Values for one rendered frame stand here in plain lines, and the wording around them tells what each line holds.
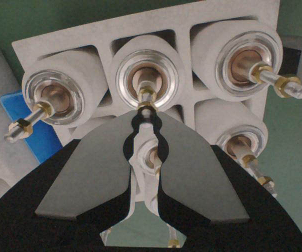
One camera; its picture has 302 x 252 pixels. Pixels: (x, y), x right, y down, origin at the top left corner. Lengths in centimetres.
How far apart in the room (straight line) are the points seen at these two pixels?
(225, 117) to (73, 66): 21
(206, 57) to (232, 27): 4
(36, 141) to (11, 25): 28
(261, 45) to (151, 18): 14
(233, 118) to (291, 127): 44
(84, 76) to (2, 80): 34
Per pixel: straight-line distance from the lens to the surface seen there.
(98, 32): 29
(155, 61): 21
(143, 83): 19
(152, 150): 26
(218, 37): 23
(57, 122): 27
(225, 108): 29
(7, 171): 52
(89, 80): 24
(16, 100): 51
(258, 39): 24
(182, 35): 28
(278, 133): 69
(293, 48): 41
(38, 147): 54
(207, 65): 23
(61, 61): 24
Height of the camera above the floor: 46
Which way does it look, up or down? 59 degrees down
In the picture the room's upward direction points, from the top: 179 degrees clockwise
